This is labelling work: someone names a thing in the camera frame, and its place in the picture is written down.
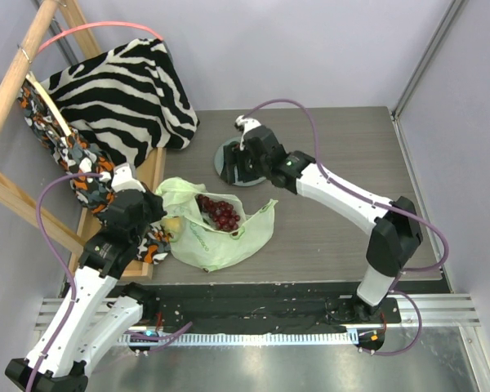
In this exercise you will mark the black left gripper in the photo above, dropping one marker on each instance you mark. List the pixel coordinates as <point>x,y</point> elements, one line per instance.
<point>148,205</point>

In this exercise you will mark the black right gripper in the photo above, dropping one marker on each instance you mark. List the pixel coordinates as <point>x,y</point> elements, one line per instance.
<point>237,164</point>

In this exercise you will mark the yellow lemon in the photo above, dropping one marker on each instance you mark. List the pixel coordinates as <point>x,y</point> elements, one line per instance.
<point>174,226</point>

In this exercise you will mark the red grape bunch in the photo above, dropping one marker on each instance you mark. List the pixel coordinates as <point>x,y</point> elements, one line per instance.
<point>221,215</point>

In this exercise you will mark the light green plastic bag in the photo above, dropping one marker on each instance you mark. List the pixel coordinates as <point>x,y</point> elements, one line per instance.
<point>202,246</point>

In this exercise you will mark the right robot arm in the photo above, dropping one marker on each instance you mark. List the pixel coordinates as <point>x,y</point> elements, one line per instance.
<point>393,234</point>

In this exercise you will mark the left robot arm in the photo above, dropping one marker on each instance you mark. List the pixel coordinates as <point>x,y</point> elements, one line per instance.
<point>74,344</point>

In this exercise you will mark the light blue plate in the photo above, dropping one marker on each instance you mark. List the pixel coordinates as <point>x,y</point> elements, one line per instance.
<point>219,164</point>

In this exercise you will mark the orange camouflage cloth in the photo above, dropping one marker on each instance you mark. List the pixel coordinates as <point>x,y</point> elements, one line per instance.
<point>73,153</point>

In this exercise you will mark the zebra pattern cloth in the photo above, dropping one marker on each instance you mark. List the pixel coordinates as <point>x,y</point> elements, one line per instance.
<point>127,101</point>

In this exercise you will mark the cream hanger hoop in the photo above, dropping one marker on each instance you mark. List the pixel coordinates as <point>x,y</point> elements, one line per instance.
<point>49,103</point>

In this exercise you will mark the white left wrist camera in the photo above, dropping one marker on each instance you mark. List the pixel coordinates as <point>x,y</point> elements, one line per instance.
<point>124,178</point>

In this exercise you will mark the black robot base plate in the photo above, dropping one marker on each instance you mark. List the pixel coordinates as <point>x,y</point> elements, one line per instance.
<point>261,308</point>

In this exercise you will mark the slotted cable duct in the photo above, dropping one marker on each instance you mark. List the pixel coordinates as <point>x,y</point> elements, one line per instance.
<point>350,337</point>

